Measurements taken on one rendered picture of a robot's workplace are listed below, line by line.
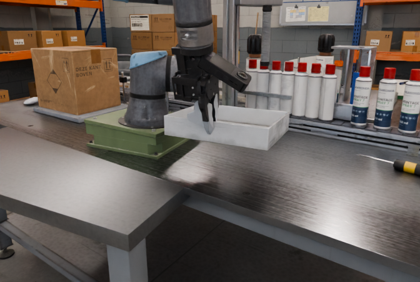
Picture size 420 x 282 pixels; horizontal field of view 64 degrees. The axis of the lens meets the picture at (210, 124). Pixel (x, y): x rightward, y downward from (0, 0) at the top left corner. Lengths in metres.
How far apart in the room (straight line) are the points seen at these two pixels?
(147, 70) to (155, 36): 4.00
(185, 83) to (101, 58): 0.90
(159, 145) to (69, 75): 0.63
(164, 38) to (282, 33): 2.01
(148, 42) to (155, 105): 4.05
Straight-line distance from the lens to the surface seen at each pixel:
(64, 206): 0.83
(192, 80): 0.71
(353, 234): 0.73
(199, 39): 0.68
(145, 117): 1.07
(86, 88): 1.54
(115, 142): 1.10
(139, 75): 1.06
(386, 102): 1.24
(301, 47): 5.79
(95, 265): 1.65
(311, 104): 1.30
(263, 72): 1.35
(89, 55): 1.54
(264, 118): 0.94
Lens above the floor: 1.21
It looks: 16 degrees down
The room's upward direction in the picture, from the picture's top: straight up
